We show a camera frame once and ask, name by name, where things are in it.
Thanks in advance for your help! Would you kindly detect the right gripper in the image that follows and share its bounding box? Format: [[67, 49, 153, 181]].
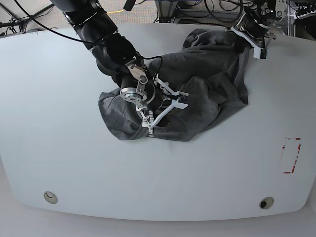
[[120, 76, 189, 136]]

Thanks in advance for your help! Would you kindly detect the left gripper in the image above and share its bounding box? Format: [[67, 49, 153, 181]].
[[224, 21, 276, 53]]

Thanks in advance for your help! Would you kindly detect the grey T-shirt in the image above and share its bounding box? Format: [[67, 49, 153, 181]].
[[98, 28, 250, 143]]

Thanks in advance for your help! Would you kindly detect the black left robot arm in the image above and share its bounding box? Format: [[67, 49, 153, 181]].
[[226, 0, 286, 59]]

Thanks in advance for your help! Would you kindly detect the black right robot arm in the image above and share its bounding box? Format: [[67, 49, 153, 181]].
[[52, 0, 188, 137]]

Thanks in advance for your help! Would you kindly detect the white power strip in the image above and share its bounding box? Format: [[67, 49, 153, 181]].
[[294, 5, 316, 19]]

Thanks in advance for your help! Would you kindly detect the red tape rectangle marking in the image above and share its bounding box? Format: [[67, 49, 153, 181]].
[[280, 137, 302, 174]]

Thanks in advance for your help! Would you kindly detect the left table grommet hole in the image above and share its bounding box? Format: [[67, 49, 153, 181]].
[[43, 191, 58, 204]]

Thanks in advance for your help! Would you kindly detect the table grommet hole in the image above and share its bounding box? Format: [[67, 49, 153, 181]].
[[259, 197, 275, 210], [43, 191, 58, 204]]

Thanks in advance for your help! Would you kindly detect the right table grommet hole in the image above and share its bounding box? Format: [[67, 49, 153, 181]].
[[259, 197, 275, 210]]

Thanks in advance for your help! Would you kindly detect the black tripod stand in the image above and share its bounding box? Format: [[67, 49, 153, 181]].
[[0, 0, 55, 37]]

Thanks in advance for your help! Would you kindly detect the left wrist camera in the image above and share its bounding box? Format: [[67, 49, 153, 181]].
[[253, 47, 267, 59]]

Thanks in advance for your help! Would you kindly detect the aluminium frame post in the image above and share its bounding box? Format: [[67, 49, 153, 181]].
[[154, 0, 178, 23]]

